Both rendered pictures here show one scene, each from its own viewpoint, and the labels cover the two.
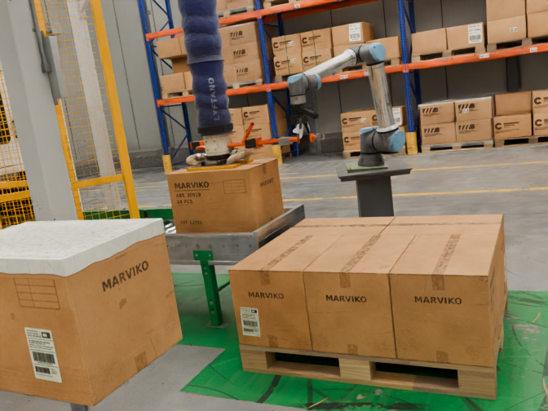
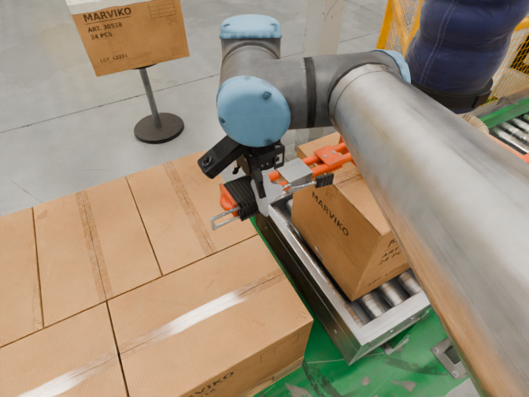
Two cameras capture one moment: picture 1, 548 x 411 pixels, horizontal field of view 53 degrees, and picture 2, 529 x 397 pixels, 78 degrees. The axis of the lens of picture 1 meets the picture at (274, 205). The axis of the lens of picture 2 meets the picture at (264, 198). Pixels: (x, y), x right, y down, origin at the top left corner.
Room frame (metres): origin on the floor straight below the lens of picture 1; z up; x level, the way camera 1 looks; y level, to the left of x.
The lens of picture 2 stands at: (3.59, -0.63, 1.63)
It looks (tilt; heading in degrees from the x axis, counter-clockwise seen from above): 48 degrees down; 125
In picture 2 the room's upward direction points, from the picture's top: straight up
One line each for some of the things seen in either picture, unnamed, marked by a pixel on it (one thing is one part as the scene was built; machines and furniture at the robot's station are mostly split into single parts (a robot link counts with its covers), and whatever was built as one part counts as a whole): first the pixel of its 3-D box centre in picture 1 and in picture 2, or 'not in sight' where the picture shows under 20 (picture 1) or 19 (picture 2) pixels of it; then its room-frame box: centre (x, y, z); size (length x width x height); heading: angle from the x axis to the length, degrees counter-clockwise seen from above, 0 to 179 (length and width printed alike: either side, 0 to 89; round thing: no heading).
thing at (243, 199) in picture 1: (227, 196); (392, 194); (3.51, 0.29, 0.75); 0.60 x 0.40 x 0.40; 63
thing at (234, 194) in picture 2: (306, 138); (243, 194); (3.26, -0.24, 1.08); 0.08 x 0.07 x 0.05; 66
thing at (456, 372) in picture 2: not in sight; (454, 355); (4.04, 0.26, 0.01); 0.15 x 0.15 x 0.03; 63
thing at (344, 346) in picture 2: (283, 237); (298, 273); (3.34, -0.03, 0.47); 0.70 x 0.03 x 0.15; 153
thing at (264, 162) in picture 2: (298, 114); (257, 142); (3.28, -0.22, 1.22); 0.09 x 0.08 x 0.12; 64
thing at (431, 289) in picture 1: (377, 276); (119, 301); (2.77, -0.49, 0.34); 1.20 x 1.00 x 0.40; 63
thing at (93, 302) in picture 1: (55, 299); (128, 22); (1.62, 0.70, 0.82); 0.60 x 0.40 x 0.40; 63
